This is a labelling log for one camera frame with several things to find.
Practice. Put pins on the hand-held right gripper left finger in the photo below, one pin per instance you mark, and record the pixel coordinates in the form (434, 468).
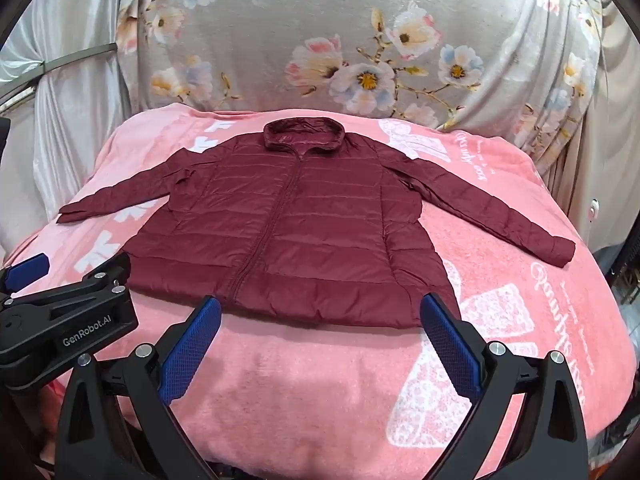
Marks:
(192, 345)

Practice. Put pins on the pink printed blanket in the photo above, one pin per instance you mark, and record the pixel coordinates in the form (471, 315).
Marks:
(310, 385)

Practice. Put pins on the grey floral sheet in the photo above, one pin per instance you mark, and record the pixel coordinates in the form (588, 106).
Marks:
(300, 10)

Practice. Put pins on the grey curtain tie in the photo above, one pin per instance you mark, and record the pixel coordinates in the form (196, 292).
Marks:
(75, 59)

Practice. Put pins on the beige cloth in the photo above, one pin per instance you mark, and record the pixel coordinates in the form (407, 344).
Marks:
(590, 160)

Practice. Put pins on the dark cluttered shelf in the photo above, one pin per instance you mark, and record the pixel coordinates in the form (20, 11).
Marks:
(622, 275)

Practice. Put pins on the small white knob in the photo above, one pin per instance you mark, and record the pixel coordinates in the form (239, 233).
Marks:
(593, 208)

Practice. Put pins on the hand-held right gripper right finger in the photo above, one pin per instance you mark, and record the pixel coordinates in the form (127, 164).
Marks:
(450, 345)

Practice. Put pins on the white satin curtain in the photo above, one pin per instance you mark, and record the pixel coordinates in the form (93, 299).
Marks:
(65, 110)

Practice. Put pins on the maroon quilted jacket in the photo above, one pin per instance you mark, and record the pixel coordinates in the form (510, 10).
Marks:
(280, 220)

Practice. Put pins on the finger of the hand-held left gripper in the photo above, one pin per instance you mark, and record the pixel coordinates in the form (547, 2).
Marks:
(100, 280)
(27, 266)

